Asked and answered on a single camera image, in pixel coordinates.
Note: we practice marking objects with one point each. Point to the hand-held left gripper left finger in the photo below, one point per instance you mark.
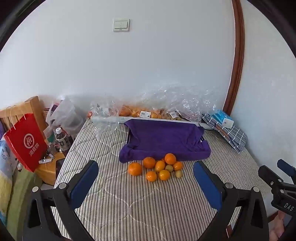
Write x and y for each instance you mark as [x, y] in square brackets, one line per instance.
[84, 183]

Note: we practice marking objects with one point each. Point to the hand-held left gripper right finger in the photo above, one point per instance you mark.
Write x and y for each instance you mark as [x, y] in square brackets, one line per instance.
[207, 185]

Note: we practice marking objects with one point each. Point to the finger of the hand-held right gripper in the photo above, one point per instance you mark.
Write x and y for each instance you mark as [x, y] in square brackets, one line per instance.
[269, 175]
[286, 166]

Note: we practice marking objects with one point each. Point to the small yellow-green fruit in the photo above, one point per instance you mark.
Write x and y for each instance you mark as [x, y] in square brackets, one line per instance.
[178, 173]
[169, 168]

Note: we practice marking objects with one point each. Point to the small orange mandarin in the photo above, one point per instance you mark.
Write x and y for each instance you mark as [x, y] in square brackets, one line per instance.
[170, 158]
[178, 166]
[151, 176]

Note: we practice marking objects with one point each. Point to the oval orange citrus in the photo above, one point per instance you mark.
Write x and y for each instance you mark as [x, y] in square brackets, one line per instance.
[159, 166]
[164, 175]

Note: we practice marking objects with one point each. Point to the large orange mandarin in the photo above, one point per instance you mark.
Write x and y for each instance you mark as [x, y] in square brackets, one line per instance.
[149, 162]
[134, 168]

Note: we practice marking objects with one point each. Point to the purple towel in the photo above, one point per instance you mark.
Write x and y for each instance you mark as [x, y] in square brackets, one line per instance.
[161, 139]

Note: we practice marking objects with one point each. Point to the bagged brown fruits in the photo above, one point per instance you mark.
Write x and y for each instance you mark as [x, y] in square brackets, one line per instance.
[172, 114]

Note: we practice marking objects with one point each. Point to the person's right hand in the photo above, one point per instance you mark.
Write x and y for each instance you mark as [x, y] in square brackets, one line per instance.
[278, 223]

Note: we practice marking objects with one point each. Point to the dark phone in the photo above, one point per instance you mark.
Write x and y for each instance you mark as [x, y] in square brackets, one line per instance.
[59, 165]

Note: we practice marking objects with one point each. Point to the wooden nightstand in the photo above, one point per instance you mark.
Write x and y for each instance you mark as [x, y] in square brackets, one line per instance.
[47, 172]

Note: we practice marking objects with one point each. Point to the plastic drink bottle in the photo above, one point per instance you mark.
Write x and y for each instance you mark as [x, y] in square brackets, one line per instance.
[63, 141]

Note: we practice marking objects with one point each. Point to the striped bed sheet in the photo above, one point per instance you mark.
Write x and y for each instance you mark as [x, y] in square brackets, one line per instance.
[129, 204]

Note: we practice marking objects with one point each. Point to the blue plaid cloth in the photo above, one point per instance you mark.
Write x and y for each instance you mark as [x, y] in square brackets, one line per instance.
[235, 138]

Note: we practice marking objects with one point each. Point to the white roll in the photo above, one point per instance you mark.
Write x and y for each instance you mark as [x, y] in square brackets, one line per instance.
[104, 119]

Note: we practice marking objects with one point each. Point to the blue tissue pack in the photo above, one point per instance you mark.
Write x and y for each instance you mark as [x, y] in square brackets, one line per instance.
[222, 117]

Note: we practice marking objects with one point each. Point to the red paper bag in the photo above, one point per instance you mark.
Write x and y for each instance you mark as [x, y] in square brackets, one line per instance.
[25, 143]

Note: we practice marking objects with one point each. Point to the colourful blanket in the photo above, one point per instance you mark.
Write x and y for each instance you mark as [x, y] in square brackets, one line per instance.
[11, 185]

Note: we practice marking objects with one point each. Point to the translucent white plastic bag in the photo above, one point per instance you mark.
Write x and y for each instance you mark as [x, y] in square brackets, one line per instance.
[67, 111]

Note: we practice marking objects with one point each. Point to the bagged oranges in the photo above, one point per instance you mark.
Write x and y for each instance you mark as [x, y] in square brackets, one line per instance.
[134, 111]

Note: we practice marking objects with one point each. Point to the large crumpled clear plastic bag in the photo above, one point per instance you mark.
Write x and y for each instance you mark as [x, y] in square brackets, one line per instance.
[185, 99]

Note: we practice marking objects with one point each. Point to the wooden door frame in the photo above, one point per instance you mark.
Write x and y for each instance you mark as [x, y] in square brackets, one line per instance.
[239, 58]

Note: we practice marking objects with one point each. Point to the white light switch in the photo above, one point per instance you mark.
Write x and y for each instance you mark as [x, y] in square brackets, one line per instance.
[121, 25]

